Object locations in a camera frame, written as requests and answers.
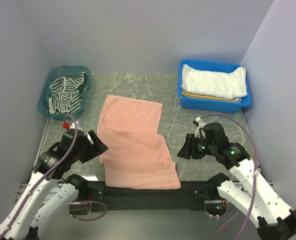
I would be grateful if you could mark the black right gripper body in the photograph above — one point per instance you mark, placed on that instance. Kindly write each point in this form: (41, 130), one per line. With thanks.
(200, 146)

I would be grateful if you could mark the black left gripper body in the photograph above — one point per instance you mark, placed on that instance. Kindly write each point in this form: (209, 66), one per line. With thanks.
(84, 153)

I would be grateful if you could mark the pink terry towel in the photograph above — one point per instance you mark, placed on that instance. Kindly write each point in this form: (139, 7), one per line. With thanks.
(137, 156)

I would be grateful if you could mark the green white striped towel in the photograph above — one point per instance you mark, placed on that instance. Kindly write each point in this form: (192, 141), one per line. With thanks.
(66, 94)

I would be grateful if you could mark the white terry towel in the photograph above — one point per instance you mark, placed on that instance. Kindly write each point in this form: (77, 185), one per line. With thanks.
(214, 83)

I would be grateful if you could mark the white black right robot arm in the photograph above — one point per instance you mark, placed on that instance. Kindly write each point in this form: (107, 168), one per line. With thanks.
(273, 218)

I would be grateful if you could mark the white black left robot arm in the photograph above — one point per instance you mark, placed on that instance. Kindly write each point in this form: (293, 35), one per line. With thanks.
(32, 212)

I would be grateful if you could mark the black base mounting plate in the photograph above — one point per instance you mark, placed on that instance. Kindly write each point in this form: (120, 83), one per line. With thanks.
(150, 197)

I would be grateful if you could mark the blue plastic bin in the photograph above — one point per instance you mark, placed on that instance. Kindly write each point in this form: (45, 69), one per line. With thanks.
(208, 104)

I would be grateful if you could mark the yellow white striped towel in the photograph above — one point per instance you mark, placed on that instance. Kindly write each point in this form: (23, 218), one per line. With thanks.
(207, 97)

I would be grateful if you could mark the teal plastic laundry basket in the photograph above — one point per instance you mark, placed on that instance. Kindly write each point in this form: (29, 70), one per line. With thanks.
(67, 71)

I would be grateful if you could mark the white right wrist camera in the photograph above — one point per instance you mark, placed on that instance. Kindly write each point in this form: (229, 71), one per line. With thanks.
(199, 123)

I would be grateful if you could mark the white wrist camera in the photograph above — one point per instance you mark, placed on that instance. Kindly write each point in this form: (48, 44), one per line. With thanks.
(199, 123)
(72, 126)

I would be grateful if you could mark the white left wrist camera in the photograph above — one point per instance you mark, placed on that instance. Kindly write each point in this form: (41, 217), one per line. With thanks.
(72, 126)

